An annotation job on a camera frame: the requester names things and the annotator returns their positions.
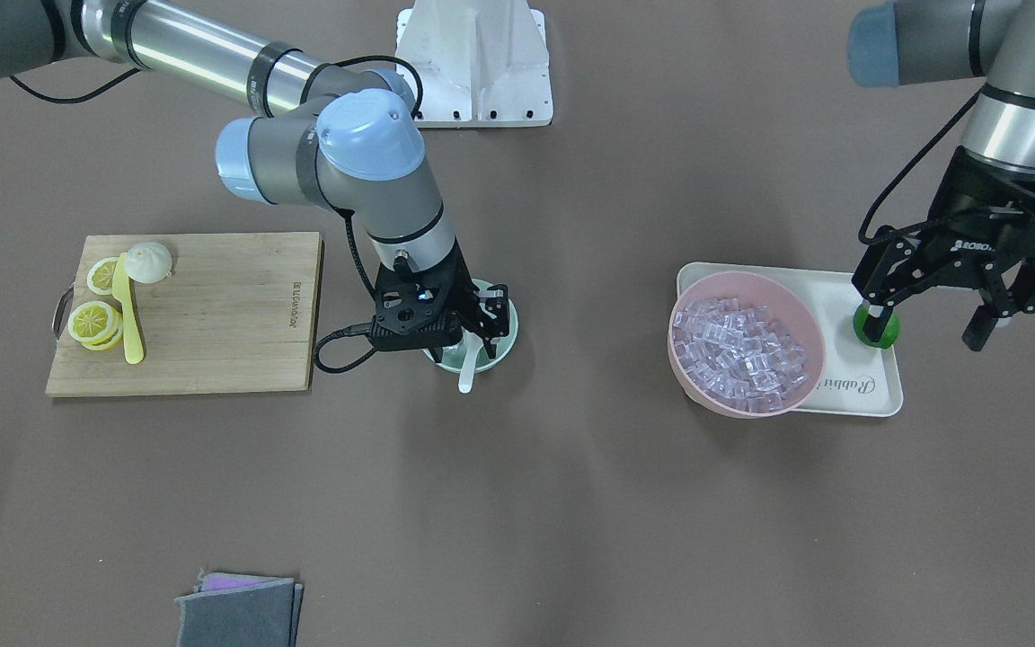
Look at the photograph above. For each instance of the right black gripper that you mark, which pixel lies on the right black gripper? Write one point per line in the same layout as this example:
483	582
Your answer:
466	296

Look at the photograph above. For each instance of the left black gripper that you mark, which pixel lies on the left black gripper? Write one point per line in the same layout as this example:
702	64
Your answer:
976	241

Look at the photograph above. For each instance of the white ceramic spoon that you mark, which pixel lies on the white ceramic spoon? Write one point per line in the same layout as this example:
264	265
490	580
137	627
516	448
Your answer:
472	345

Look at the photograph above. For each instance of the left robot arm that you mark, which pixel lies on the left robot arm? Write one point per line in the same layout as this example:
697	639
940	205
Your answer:
915	42

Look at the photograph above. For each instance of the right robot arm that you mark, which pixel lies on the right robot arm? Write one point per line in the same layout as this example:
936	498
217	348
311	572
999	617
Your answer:
322	134

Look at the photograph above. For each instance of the mint green bowl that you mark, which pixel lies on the mint green bowl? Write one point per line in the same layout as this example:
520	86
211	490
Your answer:
502	345

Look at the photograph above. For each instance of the pink bowl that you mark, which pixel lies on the pink bowl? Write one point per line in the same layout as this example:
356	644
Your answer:
754	289

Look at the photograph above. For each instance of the clear ice cubes pile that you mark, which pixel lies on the clear ice cubes pile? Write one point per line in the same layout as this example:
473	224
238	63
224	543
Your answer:
739	355

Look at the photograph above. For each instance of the green lime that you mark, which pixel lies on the green lime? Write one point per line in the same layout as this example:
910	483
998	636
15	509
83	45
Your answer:
876	326

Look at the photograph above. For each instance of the beige rabbit tray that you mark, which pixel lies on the beige rabbit tray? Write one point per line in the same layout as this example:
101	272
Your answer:
855	379

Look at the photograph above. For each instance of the bamboo cutting board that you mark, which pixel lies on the bamboo cutting board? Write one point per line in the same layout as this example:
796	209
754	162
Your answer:
237	315

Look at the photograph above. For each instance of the yellow plastic knife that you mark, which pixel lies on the yellow plastic knife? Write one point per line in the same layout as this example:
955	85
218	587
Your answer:
133	346

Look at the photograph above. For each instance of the grey folded cloth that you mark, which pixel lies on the grey folded cloth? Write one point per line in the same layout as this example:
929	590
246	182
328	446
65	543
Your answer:
231	609

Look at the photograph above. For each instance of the stacked lemon slices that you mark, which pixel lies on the stacked lemon slices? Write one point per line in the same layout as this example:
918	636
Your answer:
96	325

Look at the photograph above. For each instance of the single lemon slice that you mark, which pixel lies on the single lemon slice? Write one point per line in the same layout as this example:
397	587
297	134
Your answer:
99	278

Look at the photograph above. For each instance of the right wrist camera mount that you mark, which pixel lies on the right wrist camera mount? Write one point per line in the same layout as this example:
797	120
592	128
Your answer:
413	325

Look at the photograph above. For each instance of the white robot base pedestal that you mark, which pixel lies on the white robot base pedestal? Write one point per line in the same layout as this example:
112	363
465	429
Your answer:
482	64

